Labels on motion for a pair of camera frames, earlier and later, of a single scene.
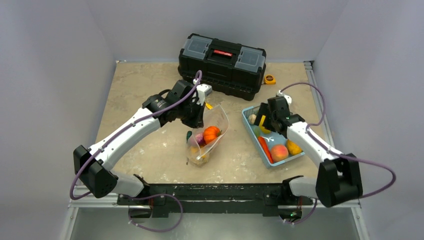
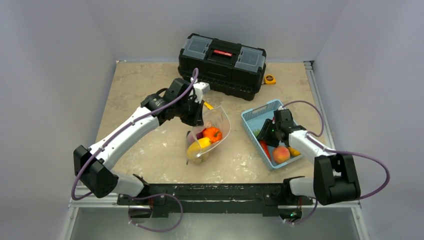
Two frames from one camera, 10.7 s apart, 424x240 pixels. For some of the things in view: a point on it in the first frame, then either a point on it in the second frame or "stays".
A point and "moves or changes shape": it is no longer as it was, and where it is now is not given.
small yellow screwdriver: x=209 y=106 stays
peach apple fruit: x=279 y=152 stays
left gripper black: x=197 y=122 stays
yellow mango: x=263 y=129 moves or changes shape
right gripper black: x=269 y=120 -> x=271 y=133
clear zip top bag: x=203 y=140 stays
